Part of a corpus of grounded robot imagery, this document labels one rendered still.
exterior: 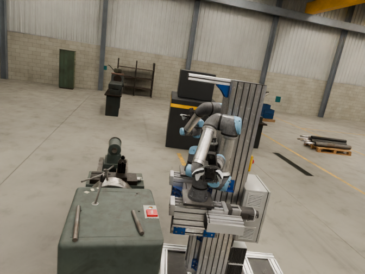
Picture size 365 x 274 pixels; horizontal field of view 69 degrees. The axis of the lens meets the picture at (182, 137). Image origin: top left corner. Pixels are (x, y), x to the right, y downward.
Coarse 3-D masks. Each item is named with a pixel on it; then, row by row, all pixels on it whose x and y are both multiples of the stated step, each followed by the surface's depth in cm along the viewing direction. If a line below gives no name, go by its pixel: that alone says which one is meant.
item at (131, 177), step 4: (92, 172) 255; (96, 172) 257; (100, 172) 258; (108, 172) 261; (112, 172) 262; (92, 176) 248; (108, 176) 252; (112, 176) 254; (128, 176) 259; (132, 176) 260; (136, 176) 262; (92, 180) 242; (96, 180) 243; (128, 180) 250; (132, 180) 251; (136, 180) 252; (132, 184) 252; (136, 184) 253
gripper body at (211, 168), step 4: (208, 168) 139; (212, 168) 139; (216, 168) 139; (220, 168) 148; (208, 172) 140; (212, 172) 139; (204, 176) 141; (208, 176) 141; (212, 176) 140; (216, 176) 143; (204, 180) 143; (208, 180) 141; (212, 180) 141; (216, 180) 139
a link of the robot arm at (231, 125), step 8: (224, 120) 174; (232, 120) 173; (240, 120) 173; (224, 128) 175; (232, 128) 173; (240, 128) 175; (224, 136) 177; (232, 136) 175; (224, 144) 179; (232, 144) 179; (224, 152) 180; (224, 168) 182; (224, 176) 182; (224, 184) 183
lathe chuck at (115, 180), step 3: (108, 177) 191; (111, 177) 191; (114, 177) 192; (99, 180) 190; (111, 180) 186; (114, 180) 187; (117, 180) 188; (120, 180) 190; (96, 183) 189; (99, 183) 185; (102, 183) 184; (120, 183) 186; (123, 183) 189; (126, 183) 194; (93, 186) 187; (96, 186) 183; (126, 186) 188; (129, 186) 194
